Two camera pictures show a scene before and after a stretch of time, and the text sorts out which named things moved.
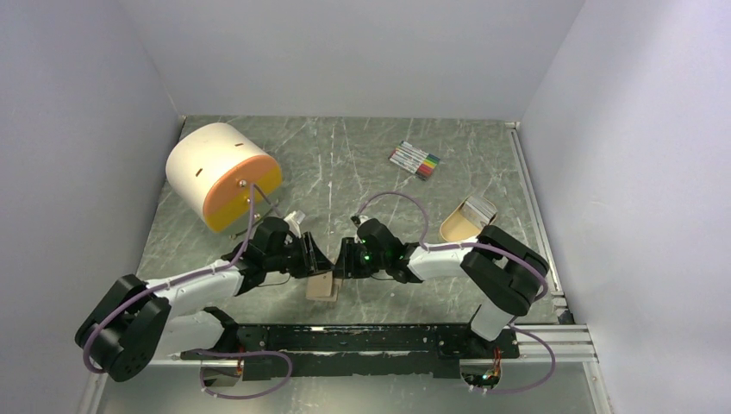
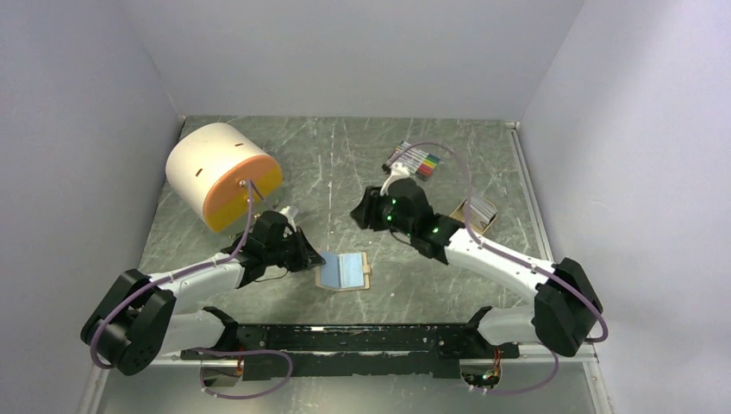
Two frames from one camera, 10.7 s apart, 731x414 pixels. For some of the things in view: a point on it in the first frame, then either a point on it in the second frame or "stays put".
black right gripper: [346, 264] to [366, 213]
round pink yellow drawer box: [211, 171] stays put
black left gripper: [313, 261] stays put
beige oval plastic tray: [459, 226] stays put
